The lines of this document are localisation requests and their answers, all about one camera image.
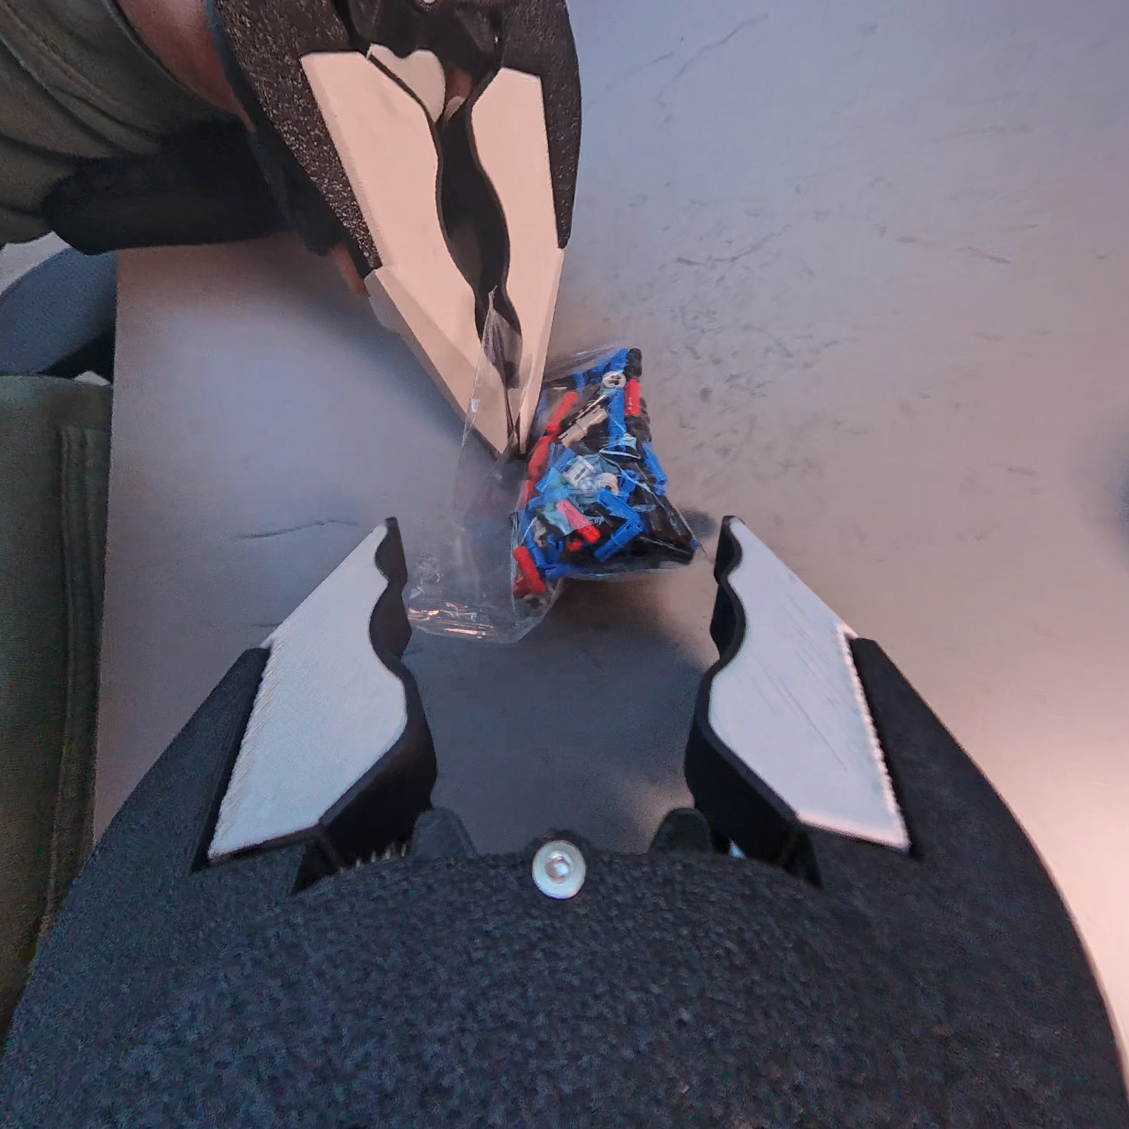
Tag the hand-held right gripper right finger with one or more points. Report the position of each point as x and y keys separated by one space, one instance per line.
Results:
x=803 y=723

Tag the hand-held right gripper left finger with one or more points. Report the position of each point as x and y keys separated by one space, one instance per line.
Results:
x=318 y=723

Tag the small bag of toy pins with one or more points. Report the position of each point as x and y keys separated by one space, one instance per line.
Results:
x=592 y=495

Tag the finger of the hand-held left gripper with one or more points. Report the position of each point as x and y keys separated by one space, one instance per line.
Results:
x=379 y=176
x=530 y=176

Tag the person's left forearm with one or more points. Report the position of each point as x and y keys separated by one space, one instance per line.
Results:
x=72 y=106

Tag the person's left hand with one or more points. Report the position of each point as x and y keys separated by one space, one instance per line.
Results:
x=176 y=44

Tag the person's torso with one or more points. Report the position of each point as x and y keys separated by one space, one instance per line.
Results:
x=45 y=706

